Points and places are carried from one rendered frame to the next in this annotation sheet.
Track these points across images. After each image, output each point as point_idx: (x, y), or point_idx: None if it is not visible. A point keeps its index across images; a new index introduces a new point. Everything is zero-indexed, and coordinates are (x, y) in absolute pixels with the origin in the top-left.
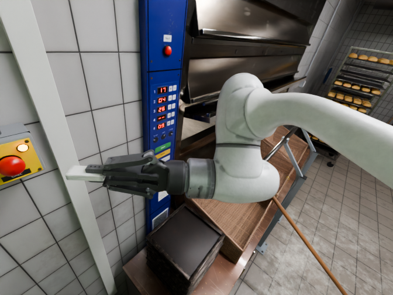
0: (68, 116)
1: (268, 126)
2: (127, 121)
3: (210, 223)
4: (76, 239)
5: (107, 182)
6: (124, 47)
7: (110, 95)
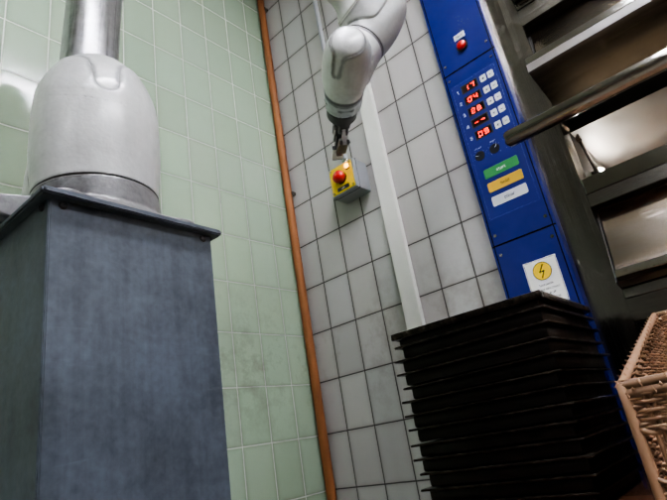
0: (390, 153)
1: (336, 10)
2: (443, 144)
3: (557, 296)
4: (400, 321)
5: (334, 147)
6: (427, 76)
7: (420, 123)
